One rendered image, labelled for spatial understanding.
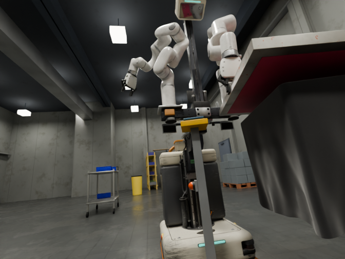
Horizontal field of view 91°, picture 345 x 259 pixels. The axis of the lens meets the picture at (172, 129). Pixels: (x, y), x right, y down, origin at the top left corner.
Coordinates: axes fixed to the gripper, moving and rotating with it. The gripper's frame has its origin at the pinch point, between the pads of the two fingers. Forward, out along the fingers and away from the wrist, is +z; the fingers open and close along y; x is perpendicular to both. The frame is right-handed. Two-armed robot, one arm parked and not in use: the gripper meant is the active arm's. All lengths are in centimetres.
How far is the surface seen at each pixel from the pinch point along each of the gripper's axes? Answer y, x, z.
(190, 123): 20.2, -5.3, 13.5
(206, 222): 15, -10, 57
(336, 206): -16, 21, 45
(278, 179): -10.1, 5.1, 38.8
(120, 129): 495, -1026, -262
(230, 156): -135, -608, -18
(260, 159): -9.5, -6.0, 30.9
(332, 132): -18.4, 22.3, 26.0
